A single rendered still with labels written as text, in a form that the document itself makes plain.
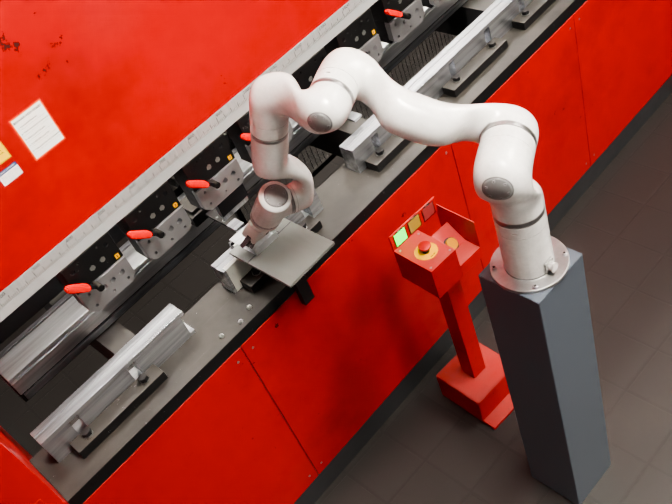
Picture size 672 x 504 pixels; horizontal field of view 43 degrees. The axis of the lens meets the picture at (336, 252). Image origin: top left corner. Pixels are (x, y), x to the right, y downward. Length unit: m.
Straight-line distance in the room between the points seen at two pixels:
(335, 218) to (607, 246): 1.31
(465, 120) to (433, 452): 1.50
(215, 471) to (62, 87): 1.22
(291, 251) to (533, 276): 0.68
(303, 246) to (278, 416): 0.60
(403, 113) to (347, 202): 0.86
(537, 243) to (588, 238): 1.55
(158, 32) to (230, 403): 1.06
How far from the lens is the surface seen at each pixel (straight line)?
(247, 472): 2.70
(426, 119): 1.79
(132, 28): 2.05
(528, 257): 2.00
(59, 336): 2.54
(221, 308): 2.47
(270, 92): 1.85
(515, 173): 1.75
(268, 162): 1.99
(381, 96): 1.81
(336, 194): 2.65
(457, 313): 2.73
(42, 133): 1.98
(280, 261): 2.32
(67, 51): 1.97
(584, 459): 2.70
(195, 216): 2.57
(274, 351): 2.51
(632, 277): 3.37
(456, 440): 3.03
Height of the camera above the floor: 2.55
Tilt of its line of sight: 43 degrees down
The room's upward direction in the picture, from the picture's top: 23 degrees counter-clockwise
